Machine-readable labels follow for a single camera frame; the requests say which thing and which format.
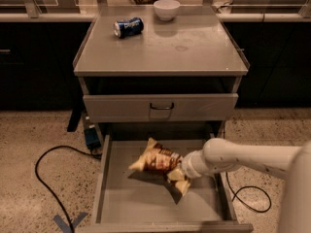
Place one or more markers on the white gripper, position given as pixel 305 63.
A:
pixel 189 165

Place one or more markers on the brown chip bag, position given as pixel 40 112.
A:
pixel 156 158

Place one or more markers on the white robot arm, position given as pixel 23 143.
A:
pixel 291 164

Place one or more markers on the closed top drawer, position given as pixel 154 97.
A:
pixel 136 108

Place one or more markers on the grey drawer cabinet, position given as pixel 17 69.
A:
pixel 190 54

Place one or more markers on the dark counter cabinet right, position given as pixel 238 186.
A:
pixel 279 54

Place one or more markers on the dark counter cabinet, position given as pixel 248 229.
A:
pixel 36 64
pixel 279 54

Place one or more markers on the dark counter cabinet left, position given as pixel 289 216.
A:
pixel 36 64

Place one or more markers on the blue power adapter box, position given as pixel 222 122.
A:
pixel 91 138

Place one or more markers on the blue soda can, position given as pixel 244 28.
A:
pixel 128 27

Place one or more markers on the white bowl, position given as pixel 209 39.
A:
pixel 166 9

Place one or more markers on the black drawer handle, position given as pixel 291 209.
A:
pixel 162 108

